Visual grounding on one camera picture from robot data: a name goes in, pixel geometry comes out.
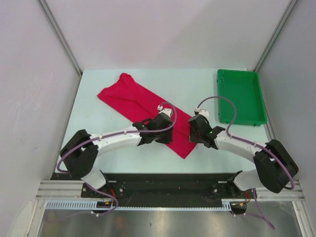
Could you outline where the red t-shirt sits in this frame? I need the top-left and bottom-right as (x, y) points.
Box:
(97, 73), (197, 159)

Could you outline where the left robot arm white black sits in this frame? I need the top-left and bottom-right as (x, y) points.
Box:
(57, 108), (175, 198)

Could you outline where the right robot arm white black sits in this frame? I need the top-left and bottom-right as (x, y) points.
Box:
(188, 114), (299, 198)

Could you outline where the green plastic tray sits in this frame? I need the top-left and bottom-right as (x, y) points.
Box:
(217, 69), (267, 126)

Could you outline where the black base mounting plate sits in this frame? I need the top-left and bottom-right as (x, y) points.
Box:
(49, 172), (260, 201)

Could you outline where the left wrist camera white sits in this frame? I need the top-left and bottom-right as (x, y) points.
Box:
(158, 105), (173, 118)

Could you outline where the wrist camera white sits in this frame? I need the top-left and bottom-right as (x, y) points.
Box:
(158, 105), (173, 118)
(194, 107), (209, 119)

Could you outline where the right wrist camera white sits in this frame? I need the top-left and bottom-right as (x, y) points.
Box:
(194, 107), (209, 119)

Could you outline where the slotted cable duct grey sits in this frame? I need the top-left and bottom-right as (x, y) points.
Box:
(45, 200), (232, 211)

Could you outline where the right aluminium corner post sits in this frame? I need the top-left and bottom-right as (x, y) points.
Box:
(253, 0), (300, 73)

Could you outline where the aluminium corner post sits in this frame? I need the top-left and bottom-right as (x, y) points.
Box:
(36, 0), (83, 78)
(253, 0), (300, 73)

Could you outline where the aluminium frame rail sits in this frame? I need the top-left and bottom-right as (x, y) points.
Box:
(36, 180), (305, 201)

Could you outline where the left aluminium corner post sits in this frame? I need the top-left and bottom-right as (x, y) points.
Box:
(36, 0), (83, 78)

